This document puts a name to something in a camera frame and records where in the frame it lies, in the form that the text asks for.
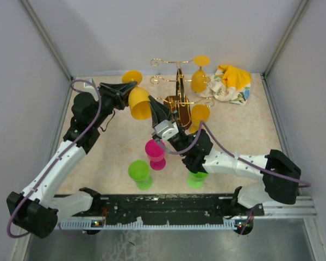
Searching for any gold black wine glass rack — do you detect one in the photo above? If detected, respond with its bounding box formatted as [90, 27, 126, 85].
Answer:
[160, 59, 215, 129]

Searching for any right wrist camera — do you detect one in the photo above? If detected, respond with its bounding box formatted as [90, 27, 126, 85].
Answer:
[152, 120, 179, 141]

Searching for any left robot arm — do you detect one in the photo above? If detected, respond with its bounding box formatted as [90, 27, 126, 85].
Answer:
[7, 80, 137, 239]

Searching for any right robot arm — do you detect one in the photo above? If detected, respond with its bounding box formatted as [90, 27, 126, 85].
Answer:
[148, 96, 301, 215]

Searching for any aluminium frame post right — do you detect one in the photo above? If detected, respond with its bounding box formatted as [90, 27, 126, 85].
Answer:
[262, 0, 311, 79]

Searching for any green wine glass left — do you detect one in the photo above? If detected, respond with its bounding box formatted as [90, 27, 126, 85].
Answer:
[128, 160, 153, 190]

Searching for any aluminium frame post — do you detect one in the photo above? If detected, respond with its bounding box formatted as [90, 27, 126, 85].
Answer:
[18, 0, 73, 80]
[262, 0, 311, 79]

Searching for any green wine glass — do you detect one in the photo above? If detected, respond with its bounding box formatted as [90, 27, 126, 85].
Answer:
[128, 160, 153, 190]
[187, 172, 209, 189]

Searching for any aluminium frame post left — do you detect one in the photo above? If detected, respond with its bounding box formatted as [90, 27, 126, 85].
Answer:
[18, 0, 73, 80]

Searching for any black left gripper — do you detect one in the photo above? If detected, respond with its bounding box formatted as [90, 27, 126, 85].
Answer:
[92, 82, 140, 129]

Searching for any pink wine glass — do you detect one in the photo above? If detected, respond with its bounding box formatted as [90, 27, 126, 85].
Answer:
[145, 139, 166, 171]

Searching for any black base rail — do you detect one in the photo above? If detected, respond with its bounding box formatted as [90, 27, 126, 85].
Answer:
[58, 194, 264, 235]

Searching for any green wine glass right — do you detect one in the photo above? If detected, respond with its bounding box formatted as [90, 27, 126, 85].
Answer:
[187, 172, 209, 189]

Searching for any patterned crumpled cloth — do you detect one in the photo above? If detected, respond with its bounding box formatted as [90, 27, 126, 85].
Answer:
[196, 65, 252, 105]

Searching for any yellow wine glass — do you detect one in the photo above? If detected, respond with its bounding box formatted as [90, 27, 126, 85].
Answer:
[189, 104, 210, 133]
[191, 55, 210, 92]
[122, 70, 151, 120]

